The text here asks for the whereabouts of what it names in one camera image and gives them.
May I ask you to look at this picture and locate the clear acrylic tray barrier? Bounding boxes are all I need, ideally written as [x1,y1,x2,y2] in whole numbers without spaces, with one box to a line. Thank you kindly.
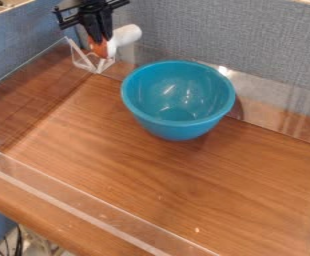
[0,41,310,256]

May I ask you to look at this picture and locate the brown and white toy mushroom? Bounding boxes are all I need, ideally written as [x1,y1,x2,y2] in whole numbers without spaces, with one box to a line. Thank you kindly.
[88,24,142,59]

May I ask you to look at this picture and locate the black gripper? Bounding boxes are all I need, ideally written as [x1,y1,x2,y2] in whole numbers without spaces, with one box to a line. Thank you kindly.
[52,0,130,44]

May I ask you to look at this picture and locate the black cables under table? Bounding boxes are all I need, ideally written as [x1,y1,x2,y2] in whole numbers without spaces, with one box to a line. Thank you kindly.
[0,223,25,256]

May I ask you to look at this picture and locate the blue plastic bowl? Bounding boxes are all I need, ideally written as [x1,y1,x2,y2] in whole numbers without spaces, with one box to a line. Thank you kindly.
[120,60,237,141]

